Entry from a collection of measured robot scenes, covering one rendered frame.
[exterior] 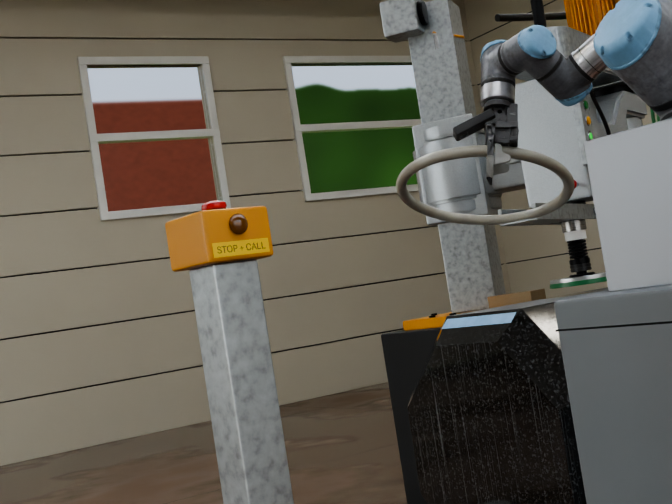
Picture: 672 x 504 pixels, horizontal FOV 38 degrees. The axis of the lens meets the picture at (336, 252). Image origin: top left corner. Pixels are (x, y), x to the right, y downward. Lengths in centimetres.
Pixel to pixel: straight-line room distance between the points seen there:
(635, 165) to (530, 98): 143
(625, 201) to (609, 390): 36
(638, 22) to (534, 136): 141
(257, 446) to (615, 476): 76
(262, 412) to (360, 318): 829
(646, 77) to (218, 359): 100
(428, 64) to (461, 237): 72
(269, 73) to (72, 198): 235
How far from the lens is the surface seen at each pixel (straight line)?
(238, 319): 151
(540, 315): 287
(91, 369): 864
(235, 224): 149
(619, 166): 197
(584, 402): 199
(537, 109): 334
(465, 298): 402
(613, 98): 381
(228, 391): 151
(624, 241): 197
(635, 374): 189
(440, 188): 396
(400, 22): 408
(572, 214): 322
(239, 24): 976
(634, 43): 198
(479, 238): 399
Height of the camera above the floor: 92
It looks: 3 degrees up
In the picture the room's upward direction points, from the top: 9 degrees counter-clockwise
